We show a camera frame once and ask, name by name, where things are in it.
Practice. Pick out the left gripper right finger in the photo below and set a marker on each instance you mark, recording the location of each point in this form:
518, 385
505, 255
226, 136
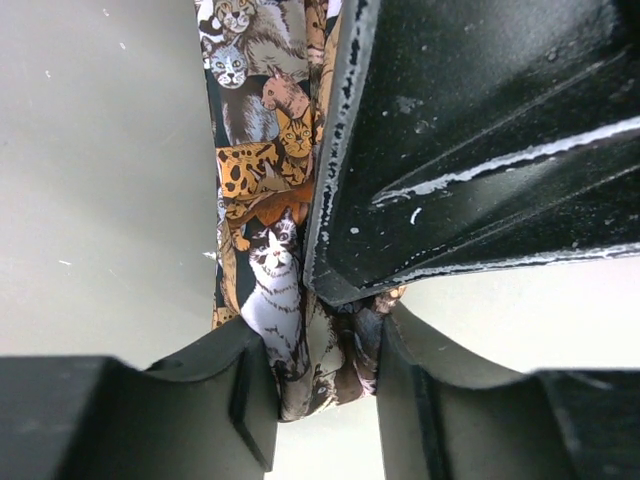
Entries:
447, 413

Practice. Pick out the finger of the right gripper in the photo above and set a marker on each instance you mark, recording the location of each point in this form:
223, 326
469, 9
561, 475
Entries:
468, 136

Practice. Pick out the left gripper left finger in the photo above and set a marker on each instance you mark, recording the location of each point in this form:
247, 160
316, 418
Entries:
208, 411

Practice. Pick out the brown floral tie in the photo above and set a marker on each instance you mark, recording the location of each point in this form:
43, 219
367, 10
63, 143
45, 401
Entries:
269, 68

